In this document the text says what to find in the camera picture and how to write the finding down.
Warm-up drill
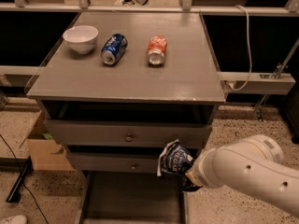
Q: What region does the black floor cable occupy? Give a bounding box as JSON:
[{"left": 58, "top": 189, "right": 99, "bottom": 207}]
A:
[{"left": 0, "top": 133, "right": 50, "bottom": 224}]

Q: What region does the black floor bar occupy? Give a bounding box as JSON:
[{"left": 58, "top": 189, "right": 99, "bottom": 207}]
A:
[{"left": 6, "top": 157, "right": 32, "bottom": 203}]

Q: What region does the white shoe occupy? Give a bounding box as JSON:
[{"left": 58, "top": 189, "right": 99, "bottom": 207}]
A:
[{"left": 0, "top": 215, "right": 28, "bottom": 224}]

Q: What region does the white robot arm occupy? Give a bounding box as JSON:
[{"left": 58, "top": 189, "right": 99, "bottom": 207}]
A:
[{"left": 186, "top": 134, "right": 299, "bottom": 217}]

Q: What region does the grey drawer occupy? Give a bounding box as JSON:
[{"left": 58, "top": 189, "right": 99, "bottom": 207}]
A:
[
  {"left": 66, "top": 146, "right": 164, "bottom": 174},
  {"left": 75, "top": 172, "right": 189, "bottom": 224},
  {"left": 43, "top": 101, "right": 217, "bottom": 148}
]

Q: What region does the grey top drawer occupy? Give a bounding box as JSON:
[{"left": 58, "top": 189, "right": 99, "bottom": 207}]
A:
[{"left": 43, "top": 101, "right": 217, "bottom": 148}]

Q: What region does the metal frame railing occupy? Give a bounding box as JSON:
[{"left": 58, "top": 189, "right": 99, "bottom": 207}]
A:
[{"left": 0, "top": 0, "right": 299, "bottom": 95}]

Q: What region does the grey bottom drawer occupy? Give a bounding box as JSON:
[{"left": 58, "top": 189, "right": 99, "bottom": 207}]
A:
[{"left": 75, "top": 172, "right": 189, "bottom": 224}]

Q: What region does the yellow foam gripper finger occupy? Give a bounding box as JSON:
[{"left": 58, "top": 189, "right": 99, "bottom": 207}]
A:
[{"left": 185, "top": 170, "right": 201, "bottom": 187}]

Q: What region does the blue soda can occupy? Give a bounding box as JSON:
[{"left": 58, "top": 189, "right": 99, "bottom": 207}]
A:
[{"left": 101, "top": 34, "right": 128, "bottom": 65}]

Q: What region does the white ceramic bowl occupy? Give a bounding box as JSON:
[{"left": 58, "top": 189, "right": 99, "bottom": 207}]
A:
[{"left": 63, "top": 25, "right": 98, "bottom": 54}]

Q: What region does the cardboard box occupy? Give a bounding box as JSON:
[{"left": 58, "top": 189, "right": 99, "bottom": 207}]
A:
[{"left": 24, "top": 112, "right": 74, "bottom": 171}]

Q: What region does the blue chip bag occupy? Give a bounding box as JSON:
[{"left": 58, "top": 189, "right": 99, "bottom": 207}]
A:
[{"left": 157, "top": 139, "right": 201, "bottom": 192}]

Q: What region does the orange soda can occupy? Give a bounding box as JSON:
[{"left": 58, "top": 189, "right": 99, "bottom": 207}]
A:
[{"left": 147, "top": 35, "right": 167, "bottom": 65}]

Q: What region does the white cable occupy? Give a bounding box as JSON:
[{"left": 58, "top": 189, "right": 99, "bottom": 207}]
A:
[{"left": 226, "top": 4, "right": 253, "bottom": 92}]

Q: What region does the grey drawer cabinet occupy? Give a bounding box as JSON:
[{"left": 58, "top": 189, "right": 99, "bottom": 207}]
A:
[{"left": 26, "top": 11, "right": 227, "bottom": 224}]

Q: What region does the grey middle drawer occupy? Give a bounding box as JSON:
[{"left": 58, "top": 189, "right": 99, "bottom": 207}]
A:
[{"left": 66, "top": 146, "right": 164, "bottom": 174}]

